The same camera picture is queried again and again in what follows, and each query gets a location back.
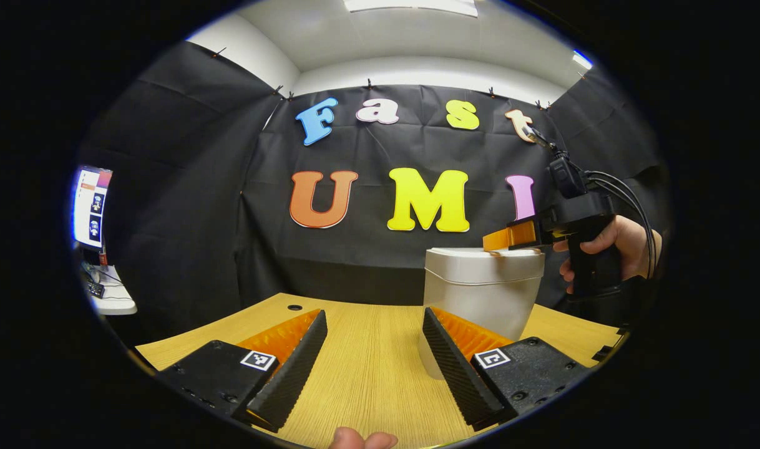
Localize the black backdrop cloth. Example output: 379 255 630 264
74 41 671 340

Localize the white side table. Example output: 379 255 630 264
80 262 137 316

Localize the white desktop garbage bin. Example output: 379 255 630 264
417 247 546 380

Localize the row of small cloth clips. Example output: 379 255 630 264
212 47 588 110

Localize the computer monitor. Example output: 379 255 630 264
72 165 114 252

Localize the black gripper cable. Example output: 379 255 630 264
580 170 658 281

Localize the wooden desktop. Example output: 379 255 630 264
135 293 624 449

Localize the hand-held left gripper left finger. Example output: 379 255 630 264
157 309 328 434

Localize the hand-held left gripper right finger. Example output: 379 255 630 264
421 306 596 432

